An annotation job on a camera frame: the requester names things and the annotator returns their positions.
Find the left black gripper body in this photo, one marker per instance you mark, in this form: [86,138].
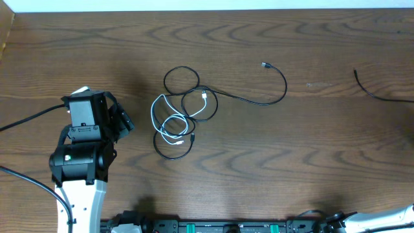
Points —
[121,123]

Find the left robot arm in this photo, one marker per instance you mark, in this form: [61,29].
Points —
[80,164]

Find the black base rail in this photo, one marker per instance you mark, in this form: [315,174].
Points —
[132,221]

